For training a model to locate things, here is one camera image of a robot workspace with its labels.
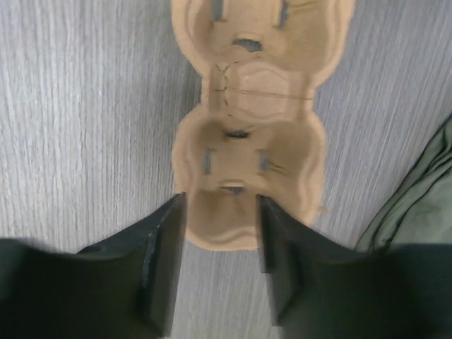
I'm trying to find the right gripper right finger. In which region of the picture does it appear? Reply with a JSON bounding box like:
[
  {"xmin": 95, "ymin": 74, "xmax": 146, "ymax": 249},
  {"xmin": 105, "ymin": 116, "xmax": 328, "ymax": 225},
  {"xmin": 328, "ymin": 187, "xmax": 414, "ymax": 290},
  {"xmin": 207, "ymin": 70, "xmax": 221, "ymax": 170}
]
[{"xmin": 259, "ymin": 196, "xmax": 451, "ymax": 338}]

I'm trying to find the olive green folded cloth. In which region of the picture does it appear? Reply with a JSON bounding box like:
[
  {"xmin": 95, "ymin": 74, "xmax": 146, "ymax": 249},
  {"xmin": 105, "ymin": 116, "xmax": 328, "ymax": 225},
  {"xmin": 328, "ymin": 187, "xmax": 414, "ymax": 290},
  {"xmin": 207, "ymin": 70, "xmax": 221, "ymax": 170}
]
[{"xmin": 356, "ymin": 118, "xmax": 451, "ymax": 252}]

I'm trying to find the cardboard cup carrier tray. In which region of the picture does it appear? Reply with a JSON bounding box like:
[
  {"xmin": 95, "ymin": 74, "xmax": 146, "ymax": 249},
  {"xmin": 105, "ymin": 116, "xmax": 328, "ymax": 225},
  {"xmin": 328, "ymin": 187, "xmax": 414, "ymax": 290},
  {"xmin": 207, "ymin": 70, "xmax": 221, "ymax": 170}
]
[{"xmin": 172, "ymin": 1, "xmax": 355, "ymax": 251}]

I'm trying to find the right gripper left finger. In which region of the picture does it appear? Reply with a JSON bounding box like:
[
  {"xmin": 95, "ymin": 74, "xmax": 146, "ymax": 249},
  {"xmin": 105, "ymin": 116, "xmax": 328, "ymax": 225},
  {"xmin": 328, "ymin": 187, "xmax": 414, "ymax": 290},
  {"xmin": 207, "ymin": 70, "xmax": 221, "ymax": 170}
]
[{"xmin": 1, "ymin": 194, "xmax": 186, "ymax": 338}]

